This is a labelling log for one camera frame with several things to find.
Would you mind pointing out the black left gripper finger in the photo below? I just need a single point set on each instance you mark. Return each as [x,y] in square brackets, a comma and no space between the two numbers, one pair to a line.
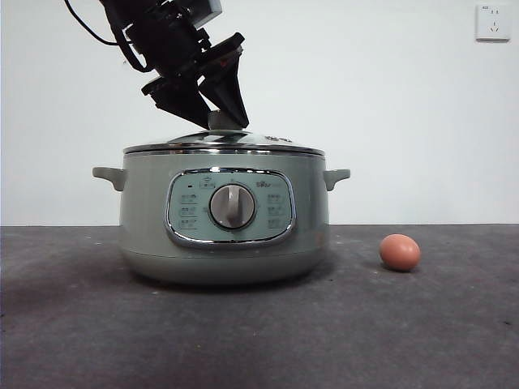
[178,99]
[227,81]

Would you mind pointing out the glass lid with green knob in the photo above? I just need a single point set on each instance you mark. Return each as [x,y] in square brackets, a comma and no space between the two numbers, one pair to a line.
[259,142]

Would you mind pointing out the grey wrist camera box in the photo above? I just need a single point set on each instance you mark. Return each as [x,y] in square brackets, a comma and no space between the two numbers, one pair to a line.
[208,10]

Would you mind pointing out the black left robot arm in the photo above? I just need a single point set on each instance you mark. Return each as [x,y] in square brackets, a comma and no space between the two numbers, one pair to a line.
[170,40]

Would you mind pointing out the green electric cooking pot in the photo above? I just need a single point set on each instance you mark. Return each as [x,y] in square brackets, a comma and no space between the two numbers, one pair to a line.
[150,227]

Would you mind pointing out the brown egg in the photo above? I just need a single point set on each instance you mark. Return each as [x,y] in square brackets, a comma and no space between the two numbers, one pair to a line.
[400,252]

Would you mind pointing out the white wall socket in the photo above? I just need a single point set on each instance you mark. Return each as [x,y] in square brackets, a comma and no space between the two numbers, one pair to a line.
[492,22]

